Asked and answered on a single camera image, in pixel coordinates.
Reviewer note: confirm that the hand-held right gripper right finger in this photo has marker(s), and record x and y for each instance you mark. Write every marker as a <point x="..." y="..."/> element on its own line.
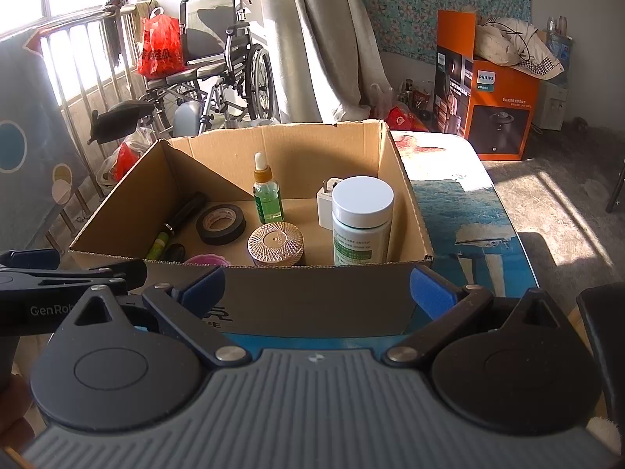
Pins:
<point x="429" y="293"/>

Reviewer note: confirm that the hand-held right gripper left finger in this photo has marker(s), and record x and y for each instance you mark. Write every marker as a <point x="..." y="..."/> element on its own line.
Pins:
<point x="202" y="286"/>

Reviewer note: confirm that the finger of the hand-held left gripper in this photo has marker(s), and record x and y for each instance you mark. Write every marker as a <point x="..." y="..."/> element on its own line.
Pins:
<point x="29" y="258"/>
<point x="127" y="273"/>

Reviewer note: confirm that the pink object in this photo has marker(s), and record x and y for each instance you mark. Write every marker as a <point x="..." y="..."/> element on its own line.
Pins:
<point x="207" y="260"/>

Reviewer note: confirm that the small black object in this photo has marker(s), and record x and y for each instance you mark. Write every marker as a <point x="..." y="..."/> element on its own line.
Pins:
<point x="176" y="253"/>

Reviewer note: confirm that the yellow-green highlighter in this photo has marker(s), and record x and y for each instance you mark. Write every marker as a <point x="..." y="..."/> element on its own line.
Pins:
<point x="158" y="245"/>

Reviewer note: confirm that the black tape roll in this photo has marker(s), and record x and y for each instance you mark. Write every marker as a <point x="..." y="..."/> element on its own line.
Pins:
<point x="201" y="229"/>

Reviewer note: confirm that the black cylindrical marker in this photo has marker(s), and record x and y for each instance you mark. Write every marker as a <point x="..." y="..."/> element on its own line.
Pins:
<point x="188" y="210"/>

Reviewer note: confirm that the ribbed round jar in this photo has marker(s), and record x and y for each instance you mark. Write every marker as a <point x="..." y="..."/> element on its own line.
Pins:
<point x="276" y="244"/>

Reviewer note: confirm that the white lidded bottle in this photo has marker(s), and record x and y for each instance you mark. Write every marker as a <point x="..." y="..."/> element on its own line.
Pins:
<point x="361" y="234"/>

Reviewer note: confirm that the green dropper bottle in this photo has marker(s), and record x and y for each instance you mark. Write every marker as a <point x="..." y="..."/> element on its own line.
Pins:
<point x="267" y="200"/>

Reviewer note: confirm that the white charger plug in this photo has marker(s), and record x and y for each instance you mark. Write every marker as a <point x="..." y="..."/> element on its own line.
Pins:
<point x="323" y="210"/>

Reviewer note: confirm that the brown cardboard box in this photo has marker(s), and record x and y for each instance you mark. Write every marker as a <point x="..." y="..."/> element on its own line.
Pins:
<point x="302" y="166"/>

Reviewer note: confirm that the person's left hand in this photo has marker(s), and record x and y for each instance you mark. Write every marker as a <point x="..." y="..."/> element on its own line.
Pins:
<point x="14" y="405"/>

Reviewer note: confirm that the crumpled white plastic bag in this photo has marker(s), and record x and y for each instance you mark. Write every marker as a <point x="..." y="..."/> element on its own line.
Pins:
<point x="105" y="171"/>

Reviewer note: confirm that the blue bedsheet with circles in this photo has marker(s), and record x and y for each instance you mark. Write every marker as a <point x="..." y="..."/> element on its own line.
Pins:
<point x="29" y="107"/>

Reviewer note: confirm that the black wheelchair footrest pad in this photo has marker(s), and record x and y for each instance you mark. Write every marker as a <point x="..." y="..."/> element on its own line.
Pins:
<point x="122" y="119"/>

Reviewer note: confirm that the grey wheelchair calf pad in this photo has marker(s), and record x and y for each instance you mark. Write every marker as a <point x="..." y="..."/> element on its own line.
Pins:
<point x="188" y="119"/>

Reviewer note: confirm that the red printed bag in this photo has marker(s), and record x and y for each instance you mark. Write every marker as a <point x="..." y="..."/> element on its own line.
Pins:
<point x="403" y="118"/>

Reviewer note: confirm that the orange appliance box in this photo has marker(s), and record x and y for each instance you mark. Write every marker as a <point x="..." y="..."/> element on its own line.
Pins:
<point x="498" y="122"/>

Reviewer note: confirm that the clear plastic bag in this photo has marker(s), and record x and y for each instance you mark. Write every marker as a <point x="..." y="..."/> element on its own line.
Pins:
<point x="383" y="102"/>

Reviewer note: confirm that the cluster of bottles and jars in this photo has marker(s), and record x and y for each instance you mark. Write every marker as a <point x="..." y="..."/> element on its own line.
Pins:
<point x="417" y="95"/>

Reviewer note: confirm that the white water dispenser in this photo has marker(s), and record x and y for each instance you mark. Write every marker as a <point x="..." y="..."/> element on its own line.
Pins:
<point x="551" y="105"/>

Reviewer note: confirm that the metal railing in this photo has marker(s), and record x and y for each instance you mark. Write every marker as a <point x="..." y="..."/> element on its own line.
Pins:
<point x="78" y="20"/>

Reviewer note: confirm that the white pillow with checked cloth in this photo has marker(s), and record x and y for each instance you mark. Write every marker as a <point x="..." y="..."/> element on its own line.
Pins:
<point x="503" y="44"/>

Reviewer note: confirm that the grey folding wheelchair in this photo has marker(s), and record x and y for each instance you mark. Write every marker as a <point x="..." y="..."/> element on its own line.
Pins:
<point x="215" y="24"/>

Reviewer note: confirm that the blue water bottle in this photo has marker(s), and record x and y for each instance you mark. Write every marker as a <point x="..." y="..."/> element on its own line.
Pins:
<point x="559" y="49"/>

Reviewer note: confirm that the beige curtain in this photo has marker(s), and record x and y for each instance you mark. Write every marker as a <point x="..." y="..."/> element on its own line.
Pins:
<point x="322" y="34"/>

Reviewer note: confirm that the floral wall cloth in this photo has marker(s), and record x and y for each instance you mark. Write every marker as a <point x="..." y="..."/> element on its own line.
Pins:
<point x="415" y="5"/>

